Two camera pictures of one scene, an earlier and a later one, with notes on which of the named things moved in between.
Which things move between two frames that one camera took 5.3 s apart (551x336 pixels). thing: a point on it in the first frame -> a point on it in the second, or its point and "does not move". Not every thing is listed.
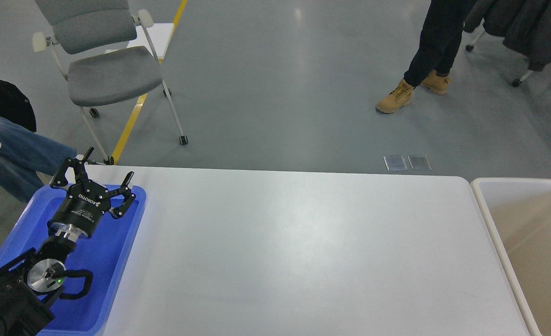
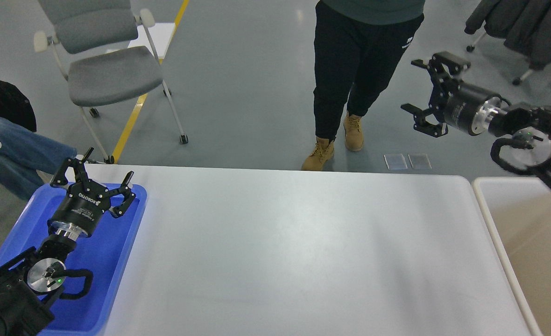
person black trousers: [439, 42] -> [357, 45]
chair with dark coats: [536, 30] does not move
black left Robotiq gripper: [80, 212] does not move
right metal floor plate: [419, 162] does not move
